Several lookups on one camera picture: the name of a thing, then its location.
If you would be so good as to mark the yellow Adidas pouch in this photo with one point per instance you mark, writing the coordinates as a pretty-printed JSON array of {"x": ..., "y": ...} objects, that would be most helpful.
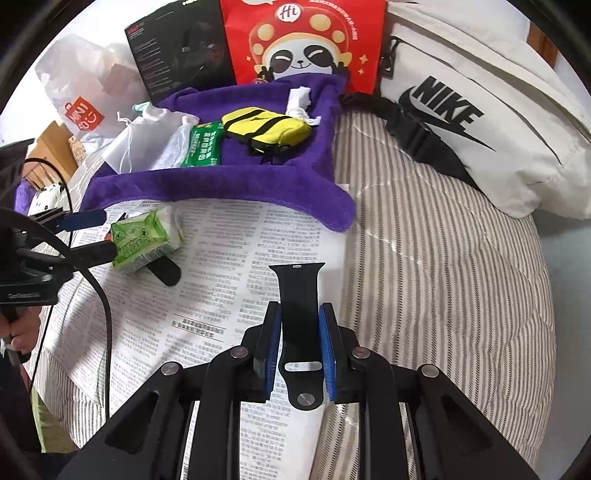
[{"x": 265, "y": 131}]

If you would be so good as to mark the person left hand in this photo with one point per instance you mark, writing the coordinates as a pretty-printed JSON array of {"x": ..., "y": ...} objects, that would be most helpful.
[{"x": 24, "y": 331}]

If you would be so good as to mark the red panda paper bag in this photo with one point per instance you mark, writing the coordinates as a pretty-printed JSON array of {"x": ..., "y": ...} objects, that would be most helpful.
[{"x": 269, "y": 40}]

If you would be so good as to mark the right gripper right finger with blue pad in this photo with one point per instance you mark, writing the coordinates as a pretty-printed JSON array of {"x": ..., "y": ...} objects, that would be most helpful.
[{"x": 335, "y": 345}]

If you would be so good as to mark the printed newspaper sheet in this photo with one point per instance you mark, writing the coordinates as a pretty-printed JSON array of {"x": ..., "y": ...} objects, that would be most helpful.
[{"x": 229, "y": 251}]

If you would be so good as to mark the striped mattress cover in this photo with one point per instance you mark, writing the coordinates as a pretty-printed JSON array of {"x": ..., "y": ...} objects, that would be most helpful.
[{"x": 435, "y": 274}]

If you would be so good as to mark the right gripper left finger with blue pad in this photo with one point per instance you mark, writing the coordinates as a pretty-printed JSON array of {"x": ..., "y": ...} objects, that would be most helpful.
[{"x": 265, "y": 353}]

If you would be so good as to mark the black headset box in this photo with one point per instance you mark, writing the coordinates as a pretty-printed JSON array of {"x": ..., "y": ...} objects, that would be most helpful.
[{"x": 181, "y": 45}]

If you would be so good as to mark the green tissue pack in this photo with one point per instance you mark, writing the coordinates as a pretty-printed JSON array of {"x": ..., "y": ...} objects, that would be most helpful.
[{"x": 145, "y": 238}]

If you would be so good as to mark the white glove with green cuff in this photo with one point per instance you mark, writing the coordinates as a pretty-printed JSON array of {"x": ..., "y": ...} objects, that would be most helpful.
[{"x": 146, "y": 109}]

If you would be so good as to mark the purple plush towel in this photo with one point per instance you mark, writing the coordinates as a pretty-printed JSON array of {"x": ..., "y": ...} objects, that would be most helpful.
[{"x": 302, "y": 179}]

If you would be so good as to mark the small knotted white glove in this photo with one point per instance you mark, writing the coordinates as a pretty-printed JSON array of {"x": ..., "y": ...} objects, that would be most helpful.
[{"x": 298, "y": 102}]

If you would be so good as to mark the white Nike waist bag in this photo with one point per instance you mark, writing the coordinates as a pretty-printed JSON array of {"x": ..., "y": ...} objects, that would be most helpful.
[{"x": 483, "y": 107}]

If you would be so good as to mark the white Miniso plastic bag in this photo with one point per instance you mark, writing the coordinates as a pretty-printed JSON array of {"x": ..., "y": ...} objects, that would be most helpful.
[{"x": 92, "y": 88}]

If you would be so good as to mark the green snack packet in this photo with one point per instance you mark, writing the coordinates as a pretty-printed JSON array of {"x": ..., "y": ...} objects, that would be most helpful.
[{"x": 204, "y": 148}]

